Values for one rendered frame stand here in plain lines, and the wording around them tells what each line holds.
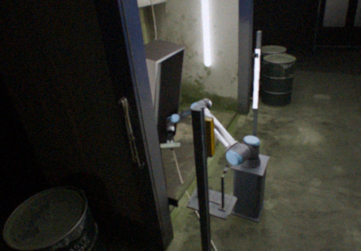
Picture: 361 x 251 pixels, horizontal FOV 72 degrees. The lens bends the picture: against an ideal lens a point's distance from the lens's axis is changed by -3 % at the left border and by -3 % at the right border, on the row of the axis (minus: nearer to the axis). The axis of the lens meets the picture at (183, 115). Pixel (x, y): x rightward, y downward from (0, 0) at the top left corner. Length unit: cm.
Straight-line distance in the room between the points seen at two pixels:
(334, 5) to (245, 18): 497
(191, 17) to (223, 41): 67
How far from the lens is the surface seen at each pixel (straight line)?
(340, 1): 892
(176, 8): 468
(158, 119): 346
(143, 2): 422
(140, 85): 173
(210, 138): 152
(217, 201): 202
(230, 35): 436
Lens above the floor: 226
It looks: 28 degrees down
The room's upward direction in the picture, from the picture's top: 5 degrees counter-clockwise
